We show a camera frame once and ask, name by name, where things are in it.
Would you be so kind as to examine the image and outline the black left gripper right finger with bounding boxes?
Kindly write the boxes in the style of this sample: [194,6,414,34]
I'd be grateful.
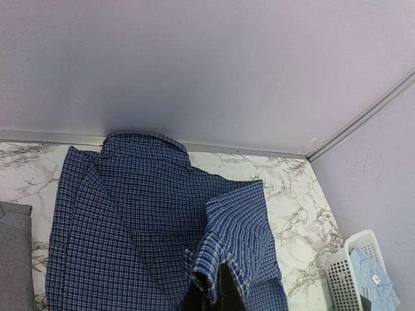
[214,264,246,311]

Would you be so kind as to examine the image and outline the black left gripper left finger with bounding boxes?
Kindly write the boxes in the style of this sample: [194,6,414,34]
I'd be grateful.
[171,282,216,311]

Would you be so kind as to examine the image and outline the blue checked long sleeve shirt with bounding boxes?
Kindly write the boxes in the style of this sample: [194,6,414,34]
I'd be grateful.
[45,138,289,310]

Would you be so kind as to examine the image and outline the dark garment in basket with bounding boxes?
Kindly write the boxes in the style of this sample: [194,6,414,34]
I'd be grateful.
[360,295,372,311]

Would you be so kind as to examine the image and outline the white plastic laundry basket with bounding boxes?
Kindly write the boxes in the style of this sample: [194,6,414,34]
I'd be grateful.
[324,229,386,311]

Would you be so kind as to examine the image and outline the light blue shirt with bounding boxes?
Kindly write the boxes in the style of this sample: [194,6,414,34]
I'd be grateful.
[350,249,400,311]

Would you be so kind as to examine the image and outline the folded grey shirt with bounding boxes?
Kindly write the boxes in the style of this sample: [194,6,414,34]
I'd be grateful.
[1,202,36,310]

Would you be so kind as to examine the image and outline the right aluminium corner post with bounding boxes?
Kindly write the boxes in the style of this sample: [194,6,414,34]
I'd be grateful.
[305,68,414,163]

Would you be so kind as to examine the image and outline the aluminium back table rail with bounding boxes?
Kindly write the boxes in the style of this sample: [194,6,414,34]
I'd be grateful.
[1,130,306,159]

